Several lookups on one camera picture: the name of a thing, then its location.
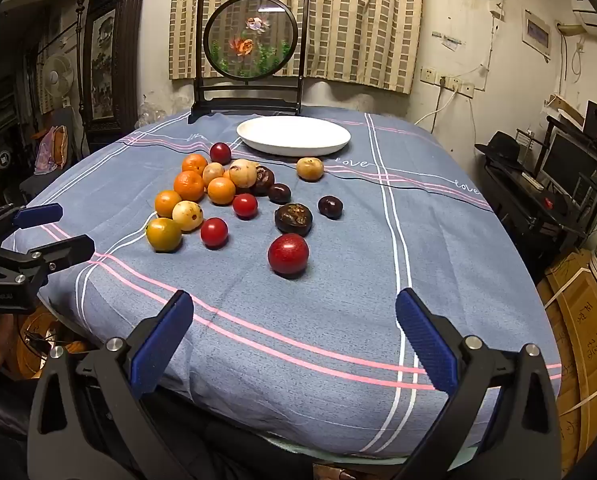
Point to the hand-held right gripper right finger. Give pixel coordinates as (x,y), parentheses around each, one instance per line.
(423,340)

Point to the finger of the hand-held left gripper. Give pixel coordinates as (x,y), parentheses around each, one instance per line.
(58,252)
(38,215)

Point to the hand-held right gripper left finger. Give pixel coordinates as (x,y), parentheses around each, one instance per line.
(161,347)

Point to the red apple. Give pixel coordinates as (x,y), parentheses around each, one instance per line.
(288,254)

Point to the dark purple plum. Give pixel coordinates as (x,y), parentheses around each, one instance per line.
(330,206)
(279,193)

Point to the dark brown wrinkled fruit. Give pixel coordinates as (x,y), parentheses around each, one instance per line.
(293,219)
(262,180)

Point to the white oval plate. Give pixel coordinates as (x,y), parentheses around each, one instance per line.
(293,135)

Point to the pink bag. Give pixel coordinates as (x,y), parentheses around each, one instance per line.
(53,147)

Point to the blue plaid tablecloth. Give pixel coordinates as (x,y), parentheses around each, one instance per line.
(328,310)

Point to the white standing fan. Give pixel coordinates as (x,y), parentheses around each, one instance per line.
(58,77)

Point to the clear plastic bags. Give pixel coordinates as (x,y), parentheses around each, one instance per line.
(151,112)

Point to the cardboard box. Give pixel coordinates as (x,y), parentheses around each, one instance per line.
(588,320)

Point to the dark wooden framed painting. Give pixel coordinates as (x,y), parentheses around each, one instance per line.
(103,60)

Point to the black computer desk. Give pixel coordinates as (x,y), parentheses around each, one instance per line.
(518,195)

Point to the black hat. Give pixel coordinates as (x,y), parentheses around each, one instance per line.
(500,147)

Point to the computer monitor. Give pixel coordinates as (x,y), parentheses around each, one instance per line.
(568,160)

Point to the beige checkered curtain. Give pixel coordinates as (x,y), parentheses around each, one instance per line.
(353,20)

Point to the white air conditioner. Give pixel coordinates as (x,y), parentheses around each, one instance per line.
(585,12)

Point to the white double wall socket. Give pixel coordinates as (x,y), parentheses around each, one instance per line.
(458,86)

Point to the goldfish screen in black frame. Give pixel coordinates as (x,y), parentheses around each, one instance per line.
(248,40)

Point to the small framed wall picture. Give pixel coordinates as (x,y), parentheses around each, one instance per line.
(537,35)

